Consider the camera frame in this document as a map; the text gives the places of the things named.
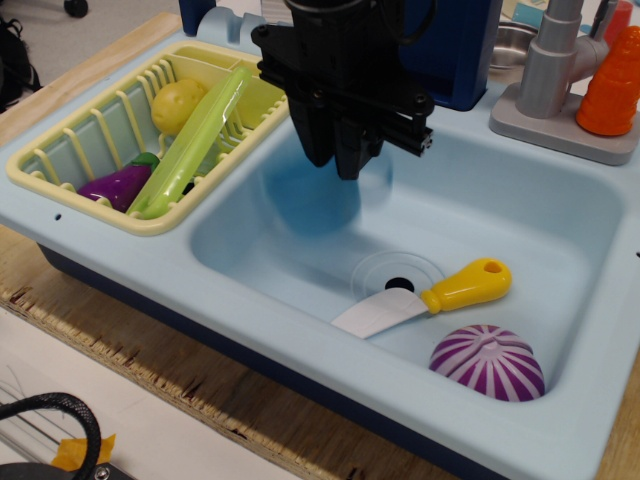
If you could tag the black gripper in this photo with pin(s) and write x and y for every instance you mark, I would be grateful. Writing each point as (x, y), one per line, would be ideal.
(348, 92)

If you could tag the blue plastic cup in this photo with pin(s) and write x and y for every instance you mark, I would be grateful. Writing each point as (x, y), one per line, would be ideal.
(302, 200)

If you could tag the light blue toy sink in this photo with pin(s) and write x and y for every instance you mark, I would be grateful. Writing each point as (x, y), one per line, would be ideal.
(474, 309)

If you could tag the pale yellow drying rack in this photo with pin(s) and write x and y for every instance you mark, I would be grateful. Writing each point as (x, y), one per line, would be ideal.
(110, 130)

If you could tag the light blue plate holder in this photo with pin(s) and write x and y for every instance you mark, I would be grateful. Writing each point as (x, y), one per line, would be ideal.
(221, 26)

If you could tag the yellow toy potato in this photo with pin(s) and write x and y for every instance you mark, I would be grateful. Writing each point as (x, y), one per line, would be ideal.
(174, 104)

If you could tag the translucent green plastic tray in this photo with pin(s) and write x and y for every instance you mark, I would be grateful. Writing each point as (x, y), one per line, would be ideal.
(213, 120)

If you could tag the steel bowl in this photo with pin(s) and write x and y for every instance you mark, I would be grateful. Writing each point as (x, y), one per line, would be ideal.
(512, 45)

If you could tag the grey toy faucet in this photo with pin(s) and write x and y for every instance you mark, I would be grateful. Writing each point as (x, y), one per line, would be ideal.
(541, 109)

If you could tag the purple toy eggplant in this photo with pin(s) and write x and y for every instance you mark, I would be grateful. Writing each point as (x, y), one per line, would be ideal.
(122, 187)

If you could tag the orange toy carrot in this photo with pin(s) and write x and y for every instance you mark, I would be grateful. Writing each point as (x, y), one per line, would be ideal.
(610, 104)

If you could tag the purple striped toy onion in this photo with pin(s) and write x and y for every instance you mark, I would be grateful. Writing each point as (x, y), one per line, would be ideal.
(492, 361)

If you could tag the black chair wheel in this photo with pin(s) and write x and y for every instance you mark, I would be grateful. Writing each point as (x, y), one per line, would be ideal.
(76, 8)

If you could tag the black bag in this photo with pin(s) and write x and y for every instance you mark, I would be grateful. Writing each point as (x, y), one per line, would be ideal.
(18, 75)

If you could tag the yellow handled toy knife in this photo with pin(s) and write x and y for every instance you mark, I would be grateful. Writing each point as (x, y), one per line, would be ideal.
(481, 281)

